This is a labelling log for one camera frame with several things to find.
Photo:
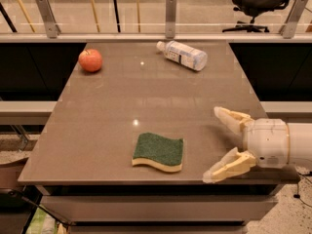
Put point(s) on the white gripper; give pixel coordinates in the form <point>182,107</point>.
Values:
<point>266,142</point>

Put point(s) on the green and yellow sponge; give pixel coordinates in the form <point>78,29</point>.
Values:
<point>159,152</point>

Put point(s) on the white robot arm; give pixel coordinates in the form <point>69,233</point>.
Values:
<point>300,153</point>

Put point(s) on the red apple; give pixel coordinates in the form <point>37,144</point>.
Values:
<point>90,60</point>

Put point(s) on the clear plastic water bottle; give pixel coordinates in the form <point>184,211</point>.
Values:
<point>183,54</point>

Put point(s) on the black office chair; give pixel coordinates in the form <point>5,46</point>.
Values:
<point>254,8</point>

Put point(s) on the grey table drawer base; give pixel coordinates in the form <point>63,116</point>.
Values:
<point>155,214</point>

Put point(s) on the green white package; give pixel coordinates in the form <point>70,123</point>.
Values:
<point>42,223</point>

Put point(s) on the glass railing with metal posts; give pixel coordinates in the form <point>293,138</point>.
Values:
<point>90,20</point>

